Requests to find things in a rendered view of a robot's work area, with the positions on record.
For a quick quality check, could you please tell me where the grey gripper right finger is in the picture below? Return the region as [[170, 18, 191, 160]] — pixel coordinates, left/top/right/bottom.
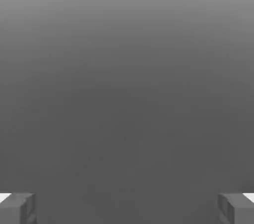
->
[[217, 192, 254, 224]]

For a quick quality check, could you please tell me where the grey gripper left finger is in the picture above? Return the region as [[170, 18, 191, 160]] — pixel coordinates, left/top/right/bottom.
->
[[0, 192, 37, 224]]

